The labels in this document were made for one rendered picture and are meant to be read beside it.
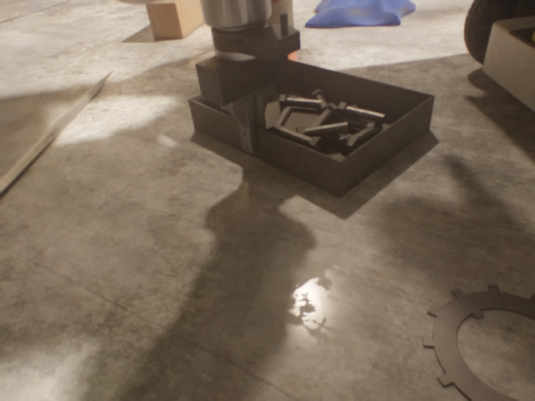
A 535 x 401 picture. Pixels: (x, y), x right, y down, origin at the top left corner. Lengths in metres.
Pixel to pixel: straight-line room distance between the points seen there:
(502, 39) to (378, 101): 0.20
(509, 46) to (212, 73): 0.46
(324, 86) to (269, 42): 0.34
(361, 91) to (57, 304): 0.59
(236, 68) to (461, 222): 0.34
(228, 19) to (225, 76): 0.07
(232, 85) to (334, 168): 0.17
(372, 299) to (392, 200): 0.17
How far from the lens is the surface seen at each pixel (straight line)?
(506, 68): 0.78
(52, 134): 0.90
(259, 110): 0.64
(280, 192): 0.60
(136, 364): 0.45
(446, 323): 0.46
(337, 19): 1.29
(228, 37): 0.57
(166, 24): 1.36
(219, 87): 0.56
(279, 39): 0.53
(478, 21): 0.93
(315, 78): 0.86
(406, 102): 0.76
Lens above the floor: 0.36
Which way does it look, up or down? 38 degrees down
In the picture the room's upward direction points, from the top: 7 degrees counter-clockwise
